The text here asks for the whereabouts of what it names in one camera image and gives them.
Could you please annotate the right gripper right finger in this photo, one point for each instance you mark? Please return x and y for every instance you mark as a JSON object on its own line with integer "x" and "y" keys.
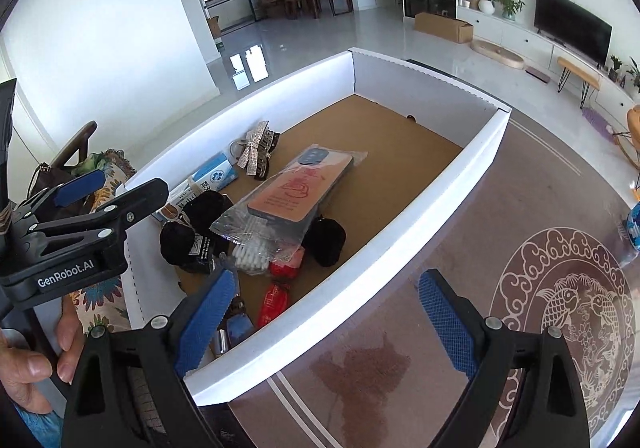
{"x": 456, "y": 321}

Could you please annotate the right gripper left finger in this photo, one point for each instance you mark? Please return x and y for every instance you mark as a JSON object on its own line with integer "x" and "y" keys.
{"x": 196, "y": 319}

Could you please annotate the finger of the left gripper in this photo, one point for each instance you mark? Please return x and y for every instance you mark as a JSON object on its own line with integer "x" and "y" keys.
{"x": 78, "y": 188}

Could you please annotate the small dark glass vial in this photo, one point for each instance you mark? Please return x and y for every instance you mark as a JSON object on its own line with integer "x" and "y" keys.
{"x": 235, "y": 327}

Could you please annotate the black odor bar box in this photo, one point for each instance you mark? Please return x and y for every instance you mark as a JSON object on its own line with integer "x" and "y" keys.
{"x": 188, "y": 242}

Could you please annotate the red candy wrapper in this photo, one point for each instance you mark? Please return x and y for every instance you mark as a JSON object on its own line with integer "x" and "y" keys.
{"x": 290, "y": 269}
{"x": 274, "y": 303}

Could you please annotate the cotton swabs bag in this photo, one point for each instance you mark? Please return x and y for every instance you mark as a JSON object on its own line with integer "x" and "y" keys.
{"x": 254, "y": 255}

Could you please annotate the phone case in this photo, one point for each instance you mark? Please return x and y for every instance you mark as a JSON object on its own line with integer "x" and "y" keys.
{"x": 280, "y": 210}

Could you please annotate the black fluffy hair claw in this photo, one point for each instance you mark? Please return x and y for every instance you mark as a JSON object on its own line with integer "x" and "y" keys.
{"x": 324, "y": 241}

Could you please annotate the blue white ointment box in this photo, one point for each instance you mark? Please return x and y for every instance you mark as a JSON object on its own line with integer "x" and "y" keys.
{"x": 215, "y": 174}

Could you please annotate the rhinestone bow hair clip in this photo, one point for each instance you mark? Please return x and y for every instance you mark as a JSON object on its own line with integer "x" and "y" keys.
{"x": 252, "y": 152}

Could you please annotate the blue camouflage bottle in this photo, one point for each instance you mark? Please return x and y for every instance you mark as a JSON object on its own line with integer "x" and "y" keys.
{"x": 629, "y": 230}

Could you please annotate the person's left hand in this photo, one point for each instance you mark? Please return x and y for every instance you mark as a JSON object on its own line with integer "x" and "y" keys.
{"x": 21, "y": 370}

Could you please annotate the orange lounge chair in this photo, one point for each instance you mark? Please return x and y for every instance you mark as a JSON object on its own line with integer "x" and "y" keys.
{"x": 629, "y": 140}

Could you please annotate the round cat scratcher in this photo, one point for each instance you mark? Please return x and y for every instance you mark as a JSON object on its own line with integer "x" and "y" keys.
{"x": 499, "y": 54}

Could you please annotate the white tv cabinet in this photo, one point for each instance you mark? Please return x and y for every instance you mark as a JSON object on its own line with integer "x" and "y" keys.
{"x": 610, "y": 100}

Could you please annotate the wooden bench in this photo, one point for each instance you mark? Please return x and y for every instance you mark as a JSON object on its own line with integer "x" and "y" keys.
{"x": 590, "y": 84}

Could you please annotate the brown cardboard box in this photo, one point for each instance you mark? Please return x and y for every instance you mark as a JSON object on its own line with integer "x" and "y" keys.
{"x": 453, "y": 30}

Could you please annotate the green potted plant right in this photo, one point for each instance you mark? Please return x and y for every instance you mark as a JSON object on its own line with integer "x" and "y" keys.
{"x": 624, "y": 75}

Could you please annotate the green potted plant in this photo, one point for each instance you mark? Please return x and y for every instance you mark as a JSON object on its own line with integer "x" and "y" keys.
{"x": 624, "y": 75}
{"x": 510, "y": 8}

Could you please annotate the black television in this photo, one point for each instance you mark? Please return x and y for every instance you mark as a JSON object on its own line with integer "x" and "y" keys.
{"x": 575, "y": 27}

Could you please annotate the green potted plant left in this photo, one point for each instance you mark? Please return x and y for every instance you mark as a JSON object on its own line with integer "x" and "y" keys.
{"x": 510, "y": 8}

